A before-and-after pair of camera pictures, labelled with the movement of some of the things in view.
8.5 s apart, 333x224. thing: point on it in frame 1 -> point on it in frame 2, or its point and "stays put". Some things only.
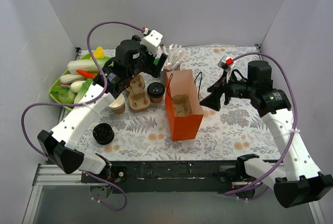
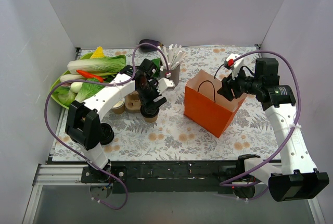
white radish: x=70 y=78 stays put
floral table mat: x=164 y=120 stays put
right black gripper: x=225 y=91 stays put
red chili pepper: x=86 y=73 stays put
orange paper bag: x=183 y=103 -> x=209 y=109
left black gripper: x=152 y=61 -> x=152 y=100
